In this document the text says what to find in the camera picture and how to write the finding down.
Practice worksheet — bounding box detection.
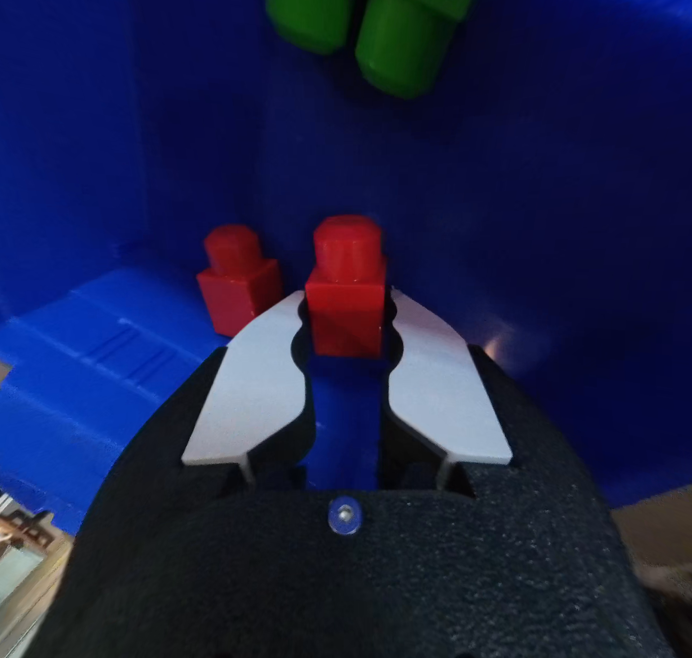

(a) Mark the red single-stud mega block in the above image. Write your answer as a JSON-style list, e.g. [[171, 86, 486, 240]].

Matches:
[[196, 224, 283, 338], [304, 215, 388, 357]]

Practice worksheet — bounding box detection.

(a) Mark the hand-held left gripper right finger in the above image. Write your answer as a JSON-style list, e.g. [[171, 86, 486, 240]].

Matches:
[[380, 288, 514, 465]]

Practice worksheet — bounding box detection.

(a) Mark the blue plastic bin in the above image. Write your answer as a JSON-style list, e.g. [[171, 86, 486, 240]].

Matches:
[[0, 0, 692, 535]]

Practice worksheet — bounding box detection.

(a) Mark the green mega block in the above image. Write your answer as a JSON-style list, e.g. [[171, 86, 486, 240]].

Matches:
[[265, 0, 487, 100]]

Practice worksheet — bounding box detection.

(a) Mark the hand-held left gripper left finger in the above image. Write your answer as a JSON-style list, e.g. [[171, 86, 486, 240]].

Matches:
[[181, 290, 317, 467]]

